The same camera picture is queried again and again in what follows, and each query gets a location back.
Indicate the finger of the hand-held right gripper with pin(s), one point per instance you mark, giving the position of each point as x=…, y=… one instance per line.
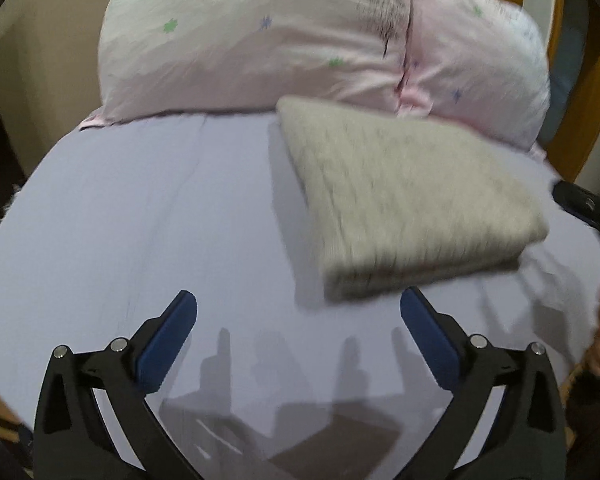
x=582, y=205

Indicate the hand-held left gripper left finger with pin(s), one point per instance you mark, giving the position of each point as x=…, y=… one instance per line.
x=166, y=342

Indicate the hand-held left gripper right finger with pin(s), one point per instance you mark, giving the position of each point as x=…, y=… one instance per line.
x=428, y=342

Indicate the grey knit garment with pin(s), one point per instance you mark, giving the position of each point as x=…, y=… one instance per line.
x=405, y=195

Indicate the orange wooden headboard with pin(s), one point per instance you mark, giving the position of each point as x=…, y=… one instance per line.
x=587, y=100

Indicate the lavender bed sheet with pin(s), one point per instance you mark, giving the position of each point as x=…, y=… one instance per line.
x=130, y=240

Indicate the blue cloth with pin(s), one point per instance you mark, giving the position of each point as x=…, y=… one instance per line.
x=567, y=85

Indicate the pink star-print pillow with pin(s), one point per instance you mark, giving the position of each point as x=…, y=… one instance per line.
x=280, y=35

